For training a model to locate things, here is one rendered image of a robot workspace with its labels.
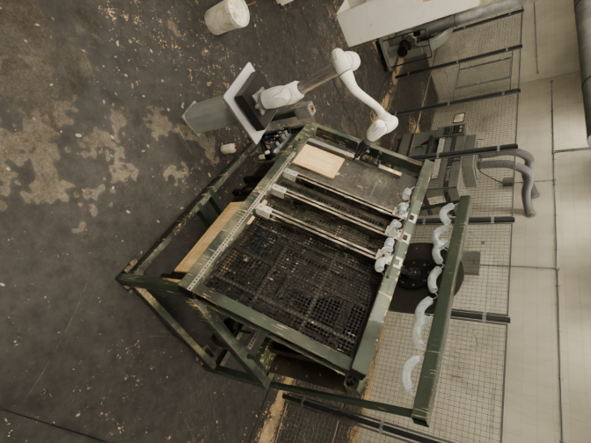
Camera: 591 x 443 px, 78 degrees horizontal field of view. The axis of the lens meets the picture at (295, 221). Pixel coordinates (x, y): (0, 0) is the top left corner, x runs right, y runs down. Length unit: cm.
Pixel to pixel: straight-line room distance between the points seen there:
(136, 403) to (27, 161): 205
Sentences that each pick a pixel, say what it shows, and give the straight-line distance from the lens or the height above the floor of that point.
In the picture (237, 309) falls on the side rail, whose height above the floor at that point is 118.
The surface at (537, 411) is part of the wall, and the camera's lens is 715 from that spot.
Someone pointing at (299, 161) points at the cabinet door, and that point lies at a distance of 345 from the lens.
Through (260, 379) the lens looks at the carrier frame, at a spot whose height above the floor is 79.
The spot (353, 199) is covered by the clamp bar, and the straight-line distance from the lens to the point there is 314.
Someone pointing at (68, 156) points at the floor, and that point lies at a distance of 314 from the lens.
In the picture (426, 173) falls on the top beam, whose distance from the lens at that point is 362.
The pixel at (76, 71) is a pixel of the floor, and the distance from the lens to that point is 333.
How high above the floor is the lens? 284
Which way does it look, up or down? 35 degrees down
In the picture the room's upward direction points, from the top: 89 degrees clockwise
